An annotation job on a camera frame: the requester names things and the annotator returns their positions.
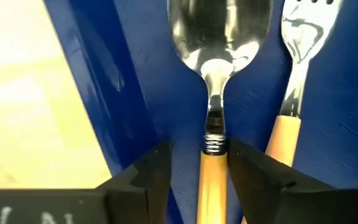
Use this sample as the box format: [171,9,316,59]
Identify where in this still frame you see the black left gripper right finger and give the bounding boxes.
[227,139,358,224]

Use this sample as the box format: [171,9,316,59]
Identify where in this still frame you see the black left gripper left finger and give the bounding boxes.
[95,141,173,224]

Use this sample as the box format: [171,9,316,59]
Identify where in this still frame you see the spoon with wooden handle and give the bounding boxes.
[167,0,272,224]

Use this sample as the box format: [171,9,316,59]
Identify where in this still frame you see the fork with wooden handle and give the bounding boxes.
[240,0,344,224]

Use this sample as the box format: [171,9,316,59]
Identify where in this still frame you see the blue plastic tray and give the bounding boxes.
[43,0,358,224]

